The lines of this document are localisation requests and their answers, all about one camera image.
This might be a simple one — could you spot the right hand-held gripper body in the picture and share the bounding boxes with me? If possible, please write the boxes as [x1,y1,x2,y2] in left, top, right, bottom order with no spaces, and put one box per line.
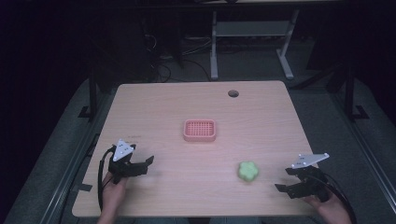
[290,152,331,203]

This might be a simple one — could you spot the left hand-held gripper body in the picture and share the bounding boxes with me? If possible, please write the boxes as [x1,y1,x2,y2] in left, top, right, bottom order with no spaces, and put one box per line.
[107,138,140,185]

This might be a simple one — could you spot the green flower-shaped soap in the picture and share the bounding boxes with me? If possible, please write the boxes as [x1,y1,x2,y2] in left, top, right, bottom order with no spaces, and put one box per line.
[237,161,260,183]

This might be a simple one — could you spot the pink soap dish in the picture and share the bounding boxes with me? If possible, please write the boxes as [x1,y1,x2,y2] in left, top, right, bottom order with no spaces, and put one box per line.
[182,119,218,143]

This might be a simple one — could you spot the person's left hand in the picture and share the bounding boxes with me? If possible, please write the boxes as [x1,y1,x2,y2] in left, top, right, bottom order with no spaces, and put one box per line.
[101,171,129,217]

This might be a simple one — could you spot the person's right hand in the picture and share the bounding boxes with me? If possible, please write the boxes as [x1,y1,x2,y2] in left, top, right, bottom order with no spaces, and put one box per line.
[303,189,353,224]

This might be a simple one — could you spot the grey tape strip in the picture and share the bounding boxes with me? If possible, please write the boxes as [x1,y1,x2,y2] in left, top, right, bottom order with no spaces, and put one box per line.
[73,183,93,192]

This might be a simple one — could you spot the black metal stand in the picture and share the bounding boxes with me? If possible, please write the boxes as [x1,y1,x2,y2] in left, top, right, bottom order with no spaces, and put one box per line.
[78,66,98,122]
[344,63,371,122]

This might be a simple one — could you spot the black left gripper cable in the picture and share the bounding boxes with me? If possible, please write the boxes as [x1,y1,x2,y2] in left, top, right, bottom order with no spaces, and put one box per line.
[97,146,117,213]

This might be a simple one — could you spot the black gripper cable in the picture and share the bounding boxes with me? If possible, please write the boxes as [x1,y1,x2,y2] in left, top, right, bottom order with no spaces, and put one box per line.
[97,146,117,213]
[317,173,358,224]

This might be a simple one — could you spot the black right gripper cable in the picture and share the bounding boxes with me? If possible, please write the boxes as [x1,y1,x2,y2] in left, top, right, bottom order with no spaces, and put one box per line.
[317,173,358,224]

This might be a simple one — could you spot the bundle of floor cables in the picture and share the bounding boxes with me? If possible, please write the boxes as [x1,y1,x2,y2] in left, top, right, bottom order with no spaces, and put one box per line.
[141,31,216,82]

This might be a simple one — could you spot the white metal desk frame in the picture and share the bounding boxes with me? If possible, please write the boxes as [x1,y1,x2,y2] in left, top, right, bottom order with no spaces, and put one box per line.
[209,8,301,81]

